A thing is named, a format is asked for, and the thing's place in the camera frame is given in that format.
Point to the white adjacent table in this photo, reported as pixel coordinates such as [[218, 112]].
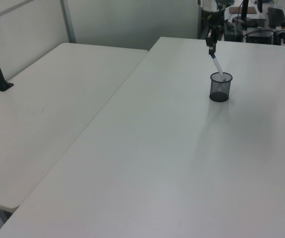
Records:
[[45, 111]]

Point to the brown desk pad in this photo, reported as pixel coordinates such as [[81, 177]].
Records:
[[250, 10]]

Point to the black keyboard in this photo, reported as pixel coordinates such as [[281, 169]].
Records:
[[276, 17]]

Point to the black monitor stand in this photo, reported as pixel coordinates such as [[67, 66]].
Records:
[[244, 17]]

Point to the black electronics unit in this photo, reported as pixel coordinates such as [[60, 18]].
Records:
[[260, 36]]

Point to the white marker with blue cap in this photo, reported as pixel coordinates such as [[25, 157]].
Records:
[[218, 67]]

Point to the black control box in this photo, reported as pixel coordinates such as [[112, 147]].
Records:
[[233, 31]]

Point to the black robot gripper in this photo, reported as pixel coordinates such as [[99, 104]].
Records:
[[216, 21]]

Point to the grey partition post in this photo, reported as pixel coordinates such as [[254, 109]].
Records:
[[68, 21]]

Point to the black mesh pen cup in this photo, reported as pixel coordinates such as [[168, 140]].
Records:
[[219, 90]]

